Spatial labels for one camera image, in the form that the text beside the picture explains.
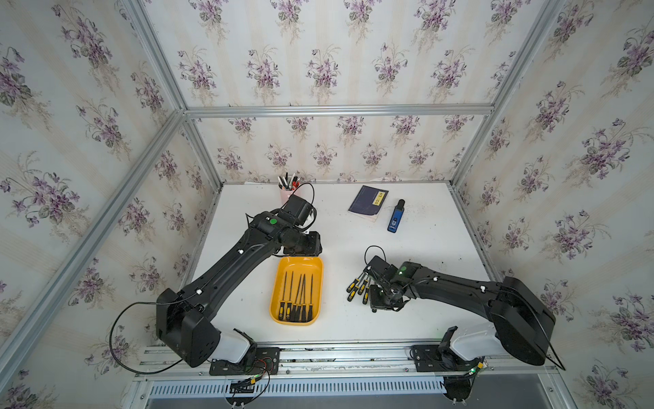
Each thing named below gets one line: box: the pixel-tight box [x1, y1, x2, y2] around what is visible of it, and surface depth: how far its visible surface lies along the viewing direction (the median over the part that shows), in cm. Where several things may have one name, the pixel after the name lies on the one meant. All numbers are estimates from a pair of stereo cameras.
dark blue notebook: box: [347, 184, 390, 224], surface depth 113 cm
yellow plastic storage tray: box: [269, 256, 324, 327], surface depth 88 cm
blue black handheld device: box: [386, 199, 406, 234], surface depth 106 cm
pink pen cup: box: [276, 172, 301, 206], surface depth 109 cm
